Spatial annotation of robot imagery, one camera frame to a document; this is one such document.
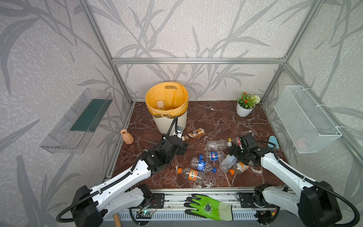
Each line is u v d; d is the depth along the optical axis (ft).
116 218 2.23
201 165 2.71
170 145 1.78
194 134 3.14
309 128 2.08
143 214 2.36
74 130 2.12
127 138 2.94
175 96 3.26
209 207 2.32
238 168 2.75
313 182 1.40
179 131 2.13
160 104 3.06
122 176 1.49
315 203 1.30
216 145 3.00
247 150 2.13
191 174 2.53
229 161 2.70
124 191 1.51
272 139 3.16
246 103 3.26
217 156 2.77
